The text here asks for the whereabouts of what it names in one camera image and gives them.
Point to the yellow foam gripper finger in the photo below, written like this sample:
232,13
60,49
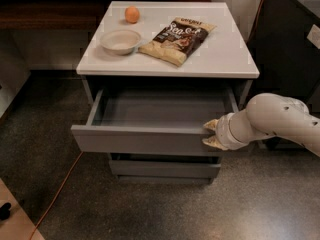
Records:
213,142
211,125

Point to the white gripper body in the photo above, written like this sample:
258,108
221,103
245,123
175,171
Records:
223,131

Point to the grey top drawer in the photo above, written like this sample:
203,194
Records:
158,120

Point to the grey drawer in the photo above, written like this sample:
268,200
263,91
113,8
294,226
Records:
158,120
170,166

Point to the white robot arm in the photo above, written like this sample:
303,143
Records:
266,116

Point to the grey drawer cabinet white top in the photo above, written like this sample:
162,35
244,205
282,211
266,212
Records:
222,60

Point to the grey bottom drawer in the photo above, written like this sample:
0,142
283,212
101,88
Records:
170,166

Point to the yellow brown chip bag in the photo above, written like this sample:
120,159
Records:
178,41

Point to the white paper bowl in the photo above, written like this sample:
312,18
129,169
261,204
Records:
120,42

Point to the orange fruit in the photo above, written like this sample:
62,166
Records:
132,14

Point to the small black object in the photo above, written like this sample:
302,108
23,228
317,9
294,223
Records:
5,211

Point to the dark wooden shelf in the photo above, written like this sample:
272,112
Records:
57,14

